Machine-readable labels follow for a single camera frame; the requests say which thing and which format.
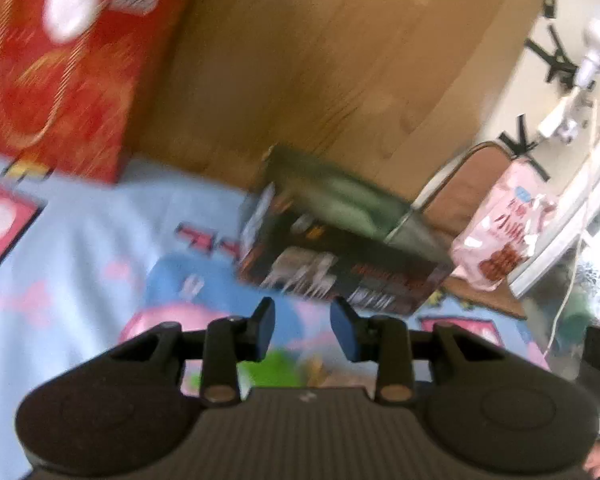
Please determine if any white cable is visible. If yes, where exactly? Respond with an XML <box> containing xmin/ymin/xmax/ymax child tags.
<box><xmin>545</xmin><ymin>100</ymin><xmax>600</xmax><ymax>356</ymax></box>

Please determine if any brown chair cushion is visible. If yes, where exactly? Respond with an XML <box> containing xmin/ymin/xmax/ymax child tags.
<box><xmin>412</xmin><ymin>141</ymin><xmax>531</xmax><ymax>321</ymax></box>

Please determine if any pink snack bag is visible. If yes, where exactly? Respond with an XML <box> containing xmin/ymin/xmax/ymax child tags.
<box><xmin>450</xmin><ymin>157</ymin><xmax>556</xmax><ymax>292</ymax></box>

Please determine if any red gift bag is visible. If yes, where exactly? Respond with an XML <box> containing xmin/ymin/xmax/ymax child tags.
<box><xmin>0</xmin><ymin>0</ymin><xmax>191</xmax><ymax>183</ymax></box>

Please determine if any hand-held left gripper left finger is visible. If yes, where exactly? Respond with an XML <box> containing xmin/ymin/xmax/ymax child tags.
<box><xmin>107</xmin><ymin>296</ymin><xmax>277</xmax><ymax>407</ymax></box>

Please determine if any wooden headboard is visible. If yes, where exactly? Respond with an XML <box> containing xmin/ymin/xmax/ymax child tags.
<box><xmin>130</xmin><ymin>0</ymin><xmax>543</xmax><ymax>241</ymax></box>

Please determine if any pink and blue plush toy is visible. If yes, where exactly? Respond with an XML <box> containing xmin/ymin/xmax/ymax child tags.
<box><xmin>35</xmin><ymin>0</ymin><xmax>206</xmax><ymax>43</ymax></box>

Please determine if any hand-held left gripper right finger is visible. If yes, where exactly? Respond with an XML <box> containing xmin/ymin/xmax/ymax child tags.
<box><xmin>329</xmin><ymin>296</ymin><xmax>506</xmax><ymax>405</ymax></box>

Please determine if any black tape strip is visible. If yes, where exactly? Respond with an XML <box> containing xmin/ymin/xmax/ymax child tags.
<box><xmin>499</xmin><ymin>129</ymin><xmax>539</xmax><ymax>157</ymax></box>
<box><xmin>524</xmin><ymin>25</ymin><xmax>581</xmax><ymax>86</ymax></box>
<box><xmin>516</xmin><ymin>115</ymin><xmax>551</xmax><ymax>182</ymax></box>

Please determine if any white plug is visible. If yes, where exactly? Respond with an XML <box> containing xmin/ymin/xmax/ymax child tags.
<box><xmin>575</xmin><ymin>7</ymin><xmax>600</xmax><ymax>90</ymax></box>

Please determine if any pig print bed sheet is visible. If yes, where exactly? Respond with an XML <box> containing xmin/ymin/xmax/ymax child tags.
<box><xmin>0</xmin><ymin>155</ymin><xmax>556</xmax><ymax>461</ymax></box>

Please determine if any black sheep print box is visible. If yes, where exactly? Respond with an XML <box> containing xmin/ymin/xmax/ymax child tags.
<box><xmin>236</xmin><ymin>145</ymin><xmax>456</xmax><ymax>317</ymax></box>

